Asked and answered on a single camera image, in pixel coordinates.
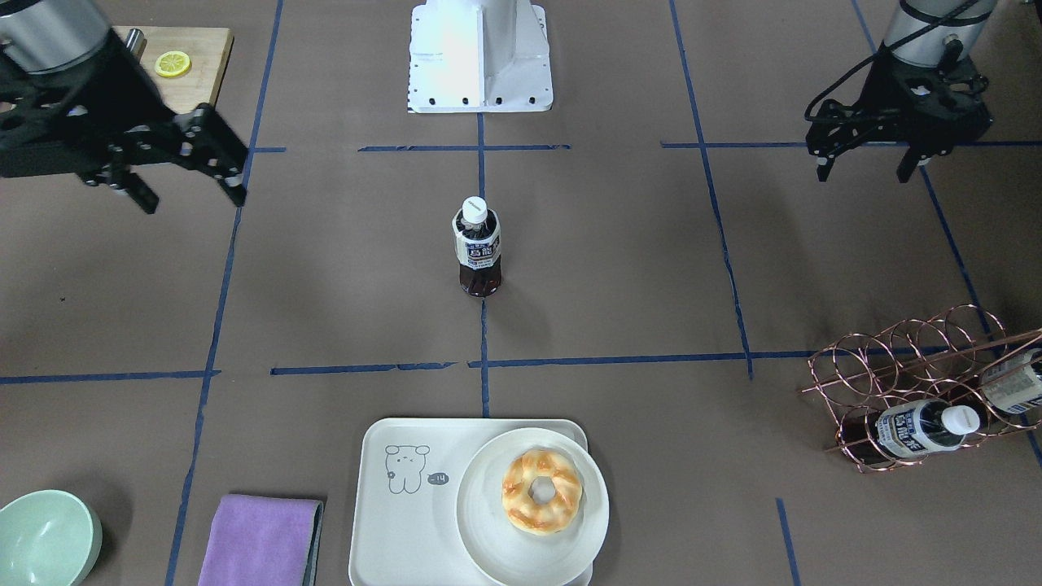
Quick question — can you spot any glazed twisted donut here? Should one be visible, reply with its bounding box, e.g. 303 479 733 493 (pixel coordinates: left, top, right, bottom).
500 448 584 536

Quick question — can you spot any mint green bowl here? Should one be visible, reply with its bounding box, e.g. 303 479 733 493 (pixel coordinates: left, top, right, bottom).
1 489 102 585

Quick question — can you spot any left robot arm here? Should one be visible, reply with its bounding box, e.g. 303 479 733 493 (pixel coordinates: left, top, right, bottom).
804 1 995 182

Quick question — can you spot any beige round plate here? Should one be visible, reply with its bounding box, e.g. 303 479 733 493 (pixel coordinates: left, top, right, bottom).
455 428 609 585

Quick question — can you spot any purple folded cloth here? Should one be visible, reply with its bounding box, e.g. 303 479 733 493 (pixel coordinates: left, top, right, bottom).
198 494 324 585

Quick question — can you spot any copper wire bottle rack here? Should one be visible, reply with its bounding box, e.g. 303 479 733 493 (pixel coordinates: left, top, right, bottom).
808 304 1040 474

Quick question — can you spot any tea bottle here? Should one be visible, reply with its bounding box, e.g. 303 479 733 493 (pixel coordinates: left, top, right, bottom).
979 349 1041 414
453 196 503 298
837 398 979 467

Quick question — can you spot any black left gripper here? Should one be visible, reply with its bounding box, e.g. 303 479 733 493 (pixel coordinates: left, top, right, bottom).
805 52 993 184

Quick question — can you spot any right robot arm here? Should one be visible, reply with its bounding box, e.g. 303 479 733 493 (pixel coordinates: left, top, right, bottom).
1 1 248 214

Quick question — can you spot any black and steel knife handle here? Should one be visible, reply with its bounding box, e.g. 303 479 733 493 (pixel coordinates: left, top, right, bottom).
125 28 147 59

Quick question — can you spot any beige rabbit tray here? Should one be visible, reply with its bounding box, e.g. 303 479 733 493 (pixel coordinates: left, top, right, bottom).
348 417 589 585

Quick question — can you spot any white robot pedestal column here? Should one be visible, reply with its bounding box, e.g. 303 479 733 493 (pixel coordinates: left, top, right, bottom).
407 1 554 114

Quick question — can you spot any lemon slice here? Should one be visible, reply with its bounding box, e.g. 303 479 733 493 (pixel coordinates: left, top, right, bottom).
154 50 193 79

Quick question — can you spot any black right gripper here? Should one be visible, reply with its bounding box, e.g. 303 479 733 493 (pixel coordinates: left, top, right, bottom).
2 31 248 215

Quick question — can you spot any wooden cutting board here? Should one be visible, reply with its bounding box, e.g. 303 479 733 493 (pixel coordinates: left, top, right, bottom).
134 24 234 114

